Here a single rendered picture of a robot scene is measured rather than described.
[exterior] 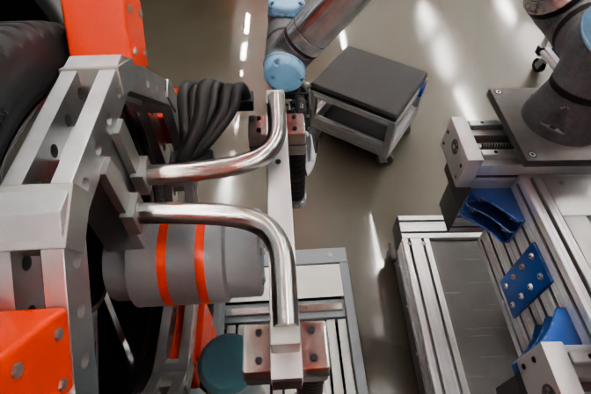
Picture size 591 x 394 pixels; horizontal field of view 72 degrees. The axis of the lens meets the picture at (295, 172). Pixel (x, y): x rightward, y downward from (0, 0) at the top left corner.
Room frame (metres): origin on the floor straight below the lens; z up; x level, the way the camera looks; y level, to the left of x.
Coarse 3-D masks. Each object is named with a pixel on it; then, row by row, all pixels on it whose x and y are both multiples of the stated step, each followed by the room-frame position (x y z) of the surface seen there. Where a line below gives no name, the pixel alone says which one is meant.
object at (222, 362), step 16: (224, 336) 0.23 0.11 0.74; (240, 336) 0.23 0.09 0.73; (208, 352) 0.20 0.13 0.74; (224, 352) 0.20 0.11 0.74; (240, 352) 0.20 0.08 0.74; (208, 368) 0.18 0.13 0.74; (224, 368) 0.18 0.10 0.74; (240, 368) 0.18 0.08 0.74; (208, 384) 0.16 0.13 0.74; (224, 384) 0.16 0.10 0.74; (240, 384) 0.16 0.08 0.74
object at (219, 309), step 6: (216, 306) 0.52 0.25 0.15; (222, 306) 0.52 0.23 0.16; (216, 312) 0.50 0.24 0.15; (222, 312) 0.50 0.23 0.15; (216, 318) 0.48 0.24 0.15; (222, 318) 0.48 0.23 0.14; (216, 324) 0.47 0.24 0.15; (222, 324) 0.47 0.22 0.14; (216, 330) 0.45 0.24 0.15; (222, 330) 0.45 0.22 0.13; (216, 336) 0.43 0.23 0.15
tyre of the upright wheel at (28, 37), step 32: (0, 32) 0.38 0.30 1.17; (32, 32) 0.41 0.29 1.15; (64, 32) 0.47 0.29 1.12; (0, 64) 0.33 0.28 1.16; (32, 64) 0.37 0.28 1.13; (64, 64) 0.43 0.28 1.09; (0, 96) 0.31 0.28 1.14; (32, 96) 0.35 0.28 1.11; (0, 128) 0.28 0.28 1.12; (0, 160) 0.26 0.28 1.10; (160, 192) 0.55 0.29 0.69; (160, 320) 0.32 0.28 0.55
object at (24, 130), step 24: (24, 120) 0.32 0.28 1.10; (0, 168) 0.26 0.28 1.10; (96, 240) 0.35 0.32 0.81; (96, 264) 0.32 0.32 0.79; (96, 288) 0.28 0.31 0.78; (96, 312) 0.24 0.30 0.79; (120, 312) 0.31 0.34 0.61; (144, 312) 0.31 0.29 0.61; (96, 336) 0.21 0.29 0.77; (120, 336) 0.24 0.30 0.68; (144, 336) 0.27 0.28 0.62; (96, 360) 0.19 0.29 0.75; (120, 360) 0.22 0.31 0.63; (120, 384) 0.18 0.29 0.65
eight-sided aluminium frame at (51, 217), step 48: (48, 96) 0.34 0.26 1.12; (96, 96) 0.34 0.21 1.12; (144, 96) 0.44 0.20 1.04; (48, 144) 0.28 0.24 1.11; (96, 144) 0.29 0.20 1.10; (0, 192) 0.21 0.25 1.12; (48, 192) 0.21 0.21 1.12; (192, 192) 0.51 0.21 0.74; (0, 240) 0.17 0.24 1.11; (48, 240) 0.17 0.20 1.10; (0, 288) 0.15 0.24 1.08; (48, 288) 0.15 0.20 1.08; (192, 336) 0.27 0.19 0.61; (96, 384) 0.10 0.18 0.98
